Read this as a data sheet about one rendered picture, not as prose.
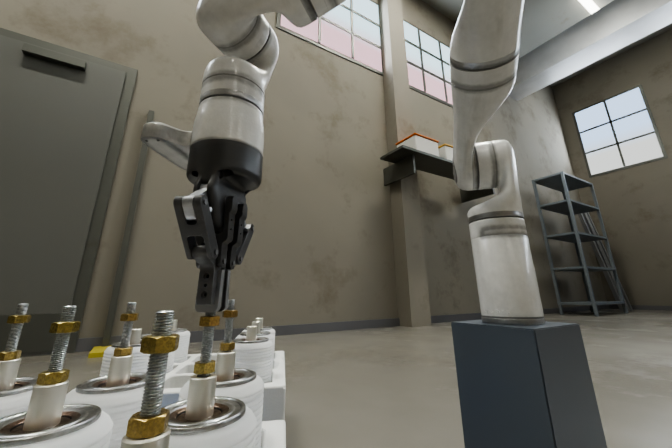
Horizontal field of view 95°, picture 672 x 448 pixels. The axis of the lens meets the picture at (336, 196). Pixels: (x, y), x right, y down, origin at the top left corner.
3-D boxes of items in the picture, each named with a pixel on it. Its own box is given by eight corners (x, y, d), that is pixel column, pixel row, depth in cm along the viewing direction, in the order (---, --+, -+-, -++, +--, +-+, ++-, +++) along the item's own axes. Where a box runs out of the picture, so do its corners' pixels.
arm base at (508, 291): (501, 319, 58) (487, 229, 63) (556, 323, 50) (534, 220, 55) (470, 322, 53) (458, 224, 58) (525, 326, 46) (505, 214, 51)
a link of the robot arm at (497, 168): (505, 150, 64) (521, 231, 59) (457, 156, 67) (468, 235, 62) (514, 128, 56) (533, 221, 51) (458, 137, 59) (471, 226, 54)
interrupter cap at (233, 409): (260, 407, 29) (261, 398, 29) (211, 444, 22) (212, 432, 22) (190, 401, 30) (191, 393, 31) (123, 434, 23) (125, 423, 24)
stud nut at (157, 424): (162, 422, 17) (165, 404, 18) (173, 431, 16) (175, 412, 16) (121, 432, 16) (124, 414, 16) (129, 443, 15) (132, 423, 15)
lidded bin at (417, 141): (420, 167, 395) (418, 151, 402) (441, 158, 368) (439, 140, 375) (396, 160, 374) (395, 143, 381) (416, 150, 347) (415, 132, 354)
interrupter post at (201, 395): (219, 415, 27) (223, 372, 28) (202, 426, 25) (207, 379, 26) (195, 413, 27) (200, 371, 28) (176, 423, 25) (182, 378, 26)
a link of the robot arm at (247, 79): (236, 139, 41) (184, 103, 33) (245, 47, 46) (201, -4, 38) (282, 130, 39) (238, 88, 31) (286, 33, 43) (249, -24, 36)
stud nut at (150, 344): (173, 347, 18) (175, 332, 19) (183, 351, 17) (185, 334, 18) (135, 351, 17) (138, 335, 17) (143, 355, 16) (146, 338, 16)
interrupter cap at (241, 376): (262, 373, 41) (262, 367, 41) (245, 391, 34) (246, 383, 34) (205, 374, 41) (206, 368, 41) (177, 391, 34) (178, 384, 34)
